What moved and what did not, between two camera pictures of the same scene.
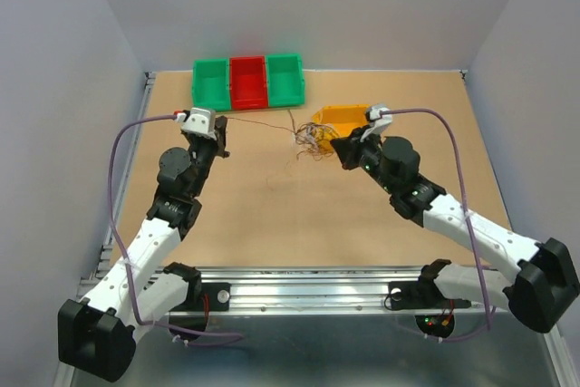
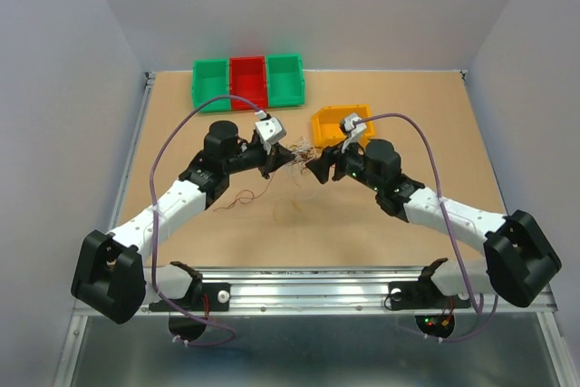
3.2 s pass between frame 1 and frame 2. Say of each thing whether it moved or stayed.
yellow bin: stayed
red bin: stayed
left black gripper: moved
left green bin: stayed
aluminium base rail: stayed
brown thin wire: moved
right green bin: stayed
